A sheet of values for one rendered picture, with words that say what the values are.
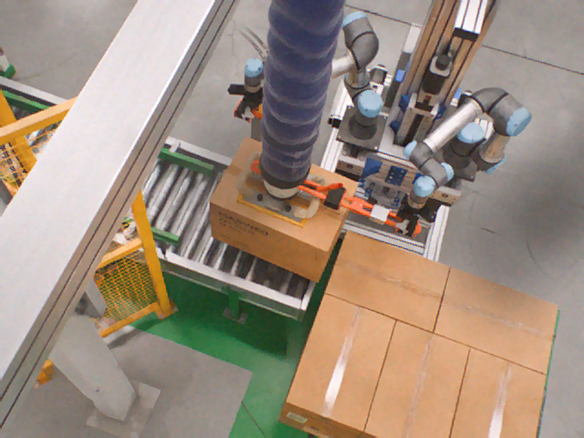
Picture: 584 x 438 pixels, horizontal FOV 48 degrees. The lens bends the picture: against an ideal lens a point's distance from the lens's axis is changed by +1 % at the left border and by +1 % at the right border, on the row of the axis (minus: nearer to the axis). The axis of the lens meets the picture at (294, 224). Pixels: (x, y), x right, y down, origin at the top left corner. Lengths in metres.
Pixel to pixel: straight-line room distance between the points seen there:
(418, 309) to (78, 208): 2.85
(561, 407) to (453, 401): 0.98
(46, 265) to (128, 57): 0.32
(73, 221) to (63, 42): 4.31
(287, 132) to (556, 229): 2.63
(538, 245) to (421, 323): 1.34
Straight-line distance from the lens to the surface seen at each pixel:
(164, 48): 0.96
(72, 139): 0.89
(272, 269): 3.48
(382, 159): 3.44
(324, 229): 3.02
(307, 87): 2.27
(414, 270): 3.62
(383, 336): 3.45
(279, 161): 2.68
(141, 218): 2.84
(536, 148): 4.97
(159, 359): 3.92
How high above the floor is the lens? 3.78
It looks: 64 degrees down
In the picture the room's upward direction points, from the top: 12 degrees clockwise
